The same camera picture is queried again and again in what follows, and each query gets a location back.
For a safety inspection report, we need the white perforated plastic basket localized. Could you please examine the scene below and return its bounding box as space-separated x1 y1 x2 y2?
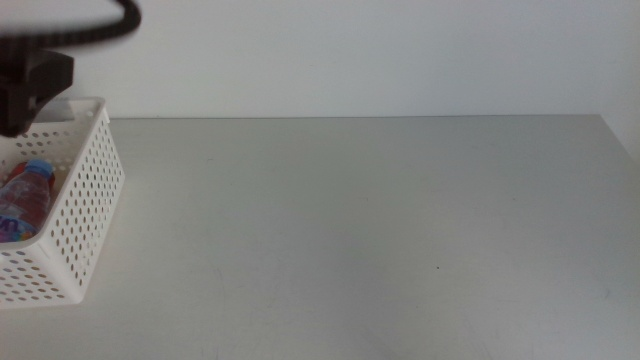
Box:
0 97 126 309

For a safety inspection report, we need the clear water bottle blue cap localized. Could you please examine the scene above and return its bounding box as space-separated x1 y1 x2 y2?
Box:
0 158 57 244

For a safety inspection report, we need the red cola can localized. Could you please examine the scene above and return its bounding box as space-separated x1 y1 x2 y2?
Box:
3 160 58 201

